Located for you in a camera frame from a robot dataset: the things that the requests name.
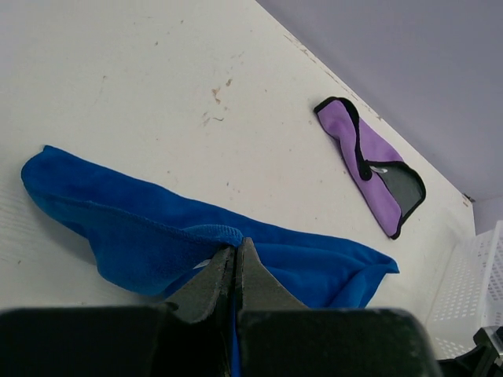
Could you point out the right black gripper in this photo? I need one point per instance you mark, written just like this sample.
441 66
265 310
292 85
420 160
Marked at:
485 360

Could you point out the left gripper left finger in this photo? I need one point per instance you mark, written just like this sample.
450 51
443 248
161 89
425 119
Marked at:
188 334

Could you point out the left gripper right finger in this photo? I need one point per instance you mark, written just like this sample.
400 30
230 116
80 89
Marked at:
280 336

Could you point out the blue towel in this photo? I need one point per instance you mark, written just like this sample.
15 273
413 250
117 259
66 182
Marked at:
151 241

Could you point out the purple towel black trim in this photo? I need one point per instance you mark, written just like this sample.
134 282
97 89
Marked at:
391 188

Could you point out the white plastic basket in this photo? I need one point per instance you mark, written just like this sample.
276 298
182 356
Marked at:
469 296

